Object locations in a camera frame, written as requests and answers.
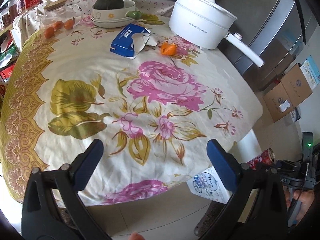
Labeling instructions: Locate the red cartoon milk can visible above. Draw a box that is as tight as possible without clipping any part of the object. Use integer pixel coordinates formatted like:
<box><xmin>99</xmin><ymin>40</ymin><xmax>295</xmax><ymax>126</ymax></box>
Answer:
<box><xmin>247</xmin><ymin>148</ymin><xmax>277</xmax><ymax>170</ymax></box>

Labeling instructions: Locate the white trash bag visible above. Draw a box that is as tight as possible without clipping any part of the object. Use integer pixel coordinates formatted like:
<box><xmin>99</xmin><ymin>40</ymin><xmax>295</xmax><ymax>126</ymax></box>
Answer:
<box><xmin>187</xmin><ymin>166</ymin><xmax>232</xmax><ymax>204</ymax></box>

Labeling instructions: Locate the right hand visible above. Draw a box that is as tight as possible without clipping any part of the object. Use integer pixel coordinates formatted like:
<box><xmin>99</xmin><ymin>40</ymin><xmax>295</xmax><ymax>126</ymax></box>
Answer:
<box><xmin>283</xmin><ymin>186</ymin><xmax>315</xmax><ymax>224</ymax></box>

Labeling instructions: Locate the left hand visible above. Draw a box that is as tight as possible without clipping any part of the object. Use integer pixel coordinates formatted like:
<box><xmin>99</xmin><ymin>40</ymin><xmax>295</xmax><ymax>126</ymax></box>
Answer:
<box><xmin>129</xmin><ymin>232</ymin><xmax>145</xmax><ymax>240</ymax></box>

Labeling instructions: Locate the cardboard box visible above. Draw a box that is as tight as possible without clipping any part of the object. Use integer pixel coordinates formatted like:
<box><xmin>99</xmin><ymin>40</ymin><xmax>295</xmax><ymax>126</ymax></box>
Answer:
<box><xmin>263</xmin><ymin>64</ymin><xmax>312</xmax><ymax>122</ymax></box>

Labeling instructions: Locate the floral tablecloth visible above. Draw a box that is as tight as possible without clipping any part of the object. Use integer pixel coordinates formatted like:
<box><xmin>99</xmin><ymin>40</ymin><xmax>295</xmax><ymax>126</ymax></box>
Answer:
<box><xmin>1</xmin><ymin>0</ymin><xmax>263</xmax><ymax>206</ymax></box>

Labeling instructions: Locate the small orange left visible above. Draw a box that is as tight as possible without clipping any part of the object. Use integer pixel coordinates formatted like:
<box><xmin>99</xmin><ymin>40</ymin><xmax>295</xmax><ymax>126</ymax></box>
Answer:
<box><xmin>43</xmin><ymin>27</ymin><xmax>55</xmax><ymax>39</ymax></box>

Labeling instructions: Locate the small orange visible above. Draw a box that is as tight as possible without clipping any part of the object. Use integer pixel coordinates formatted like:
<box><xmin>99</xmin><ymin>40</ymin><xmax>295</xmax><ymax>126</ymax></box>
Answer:
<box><xmin>43</xmin><ymin>27</ymin><xmax>55</xmax><ymax>39</ymax></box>
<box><xmin>53</xmin><ymin>21</ymin><xmax>64</xmax><ymax>30</ymax></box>
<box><xmin>64</xmin><ymin>19</ymin><xmax>75</xmax><ymax>30</ymax></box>

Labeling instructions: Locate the orange peel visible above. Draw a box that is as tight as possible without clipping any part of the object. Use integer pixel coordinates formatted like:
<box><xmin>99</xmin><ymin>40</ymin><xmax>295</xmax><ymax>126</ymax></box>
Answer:
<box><xmin>160</xmin><ymin>42</ymin><xmax>177</xmax><ymax>56</ymax></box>

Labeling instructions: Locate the white electric pot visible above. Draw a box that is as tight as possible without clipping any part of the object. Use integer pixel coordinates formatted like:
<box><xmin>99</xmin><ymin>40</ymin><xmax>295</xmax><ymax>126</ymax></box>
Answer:
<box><xmin>169</xmin><ymin>0</ymin><xmax>264</xmax><ymax>67</ymax></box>

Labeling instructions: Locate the small orange middle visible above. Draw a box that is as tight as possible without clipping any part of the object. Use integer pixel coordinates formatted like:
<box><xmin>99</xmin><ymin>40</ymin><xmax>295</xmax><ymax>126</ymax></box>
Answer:
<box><xmin>53</xmin><ymin>21</ymin><xmax>64</xmax><ymax>30</ymax></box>

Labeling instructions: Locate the blue tissue box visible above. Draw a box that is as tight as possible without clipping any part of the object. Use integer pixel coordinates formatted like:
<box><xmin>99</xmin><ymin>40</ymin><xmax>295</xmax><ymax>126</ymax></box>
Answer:
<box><xmin>110</xmin><ymin>23</ymin><xmax>158</xmax><ymax>59</ymax></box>

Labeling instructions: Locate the small orange right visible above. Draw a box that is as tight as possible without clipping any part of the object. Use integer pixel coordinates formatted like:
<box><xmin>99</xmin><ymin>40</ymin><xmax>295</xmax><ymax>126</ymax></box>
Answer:
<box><xmin>64</xmin><ymin>19</ymin><xmax>75</xmax><ymax>30</ymax></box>

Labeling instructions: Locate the glass jar with wooden lid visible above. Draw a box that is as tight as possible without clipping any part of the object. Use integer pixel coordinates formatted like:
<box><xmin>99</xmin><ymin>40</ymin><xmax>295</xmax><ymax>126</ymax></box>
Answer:
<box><xmin>40</xmin><ymin>0</ymin><xmax>83</xmax><ymax>30</ymax></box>

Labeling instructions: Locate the white plates stack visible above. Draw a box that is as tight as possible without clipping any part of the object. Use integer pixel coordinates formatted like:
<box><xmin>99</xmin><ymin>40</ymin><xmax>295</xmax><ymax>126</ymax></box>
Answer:
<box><xmin>91</xmin><ymin>17</ymin><xmax>135</xmax><ymax>28</ymax></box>

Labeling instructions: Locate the cream bowl with green handle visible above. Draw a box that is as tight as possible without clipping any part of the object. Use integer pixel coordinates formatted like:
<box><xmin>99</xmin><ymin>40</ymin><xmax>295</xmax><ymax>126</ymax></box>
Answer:
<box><xmin>91</xmin><ymin>0</ymin><xmax>142</xmax><ymax>22</ymax></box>

